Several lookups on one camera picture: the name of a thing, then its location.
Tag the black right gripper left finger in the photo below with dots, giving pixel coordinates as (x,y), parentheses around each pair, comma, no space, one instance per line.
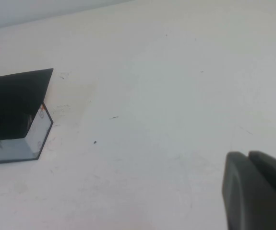
(250,196)

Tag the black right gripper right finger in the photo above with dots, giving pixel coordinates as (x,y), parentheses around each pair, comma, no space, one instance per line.
(272,165)

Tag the black printed glasses case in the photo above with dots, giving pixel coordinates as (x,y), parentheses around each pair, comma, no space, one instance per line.
(10,100)

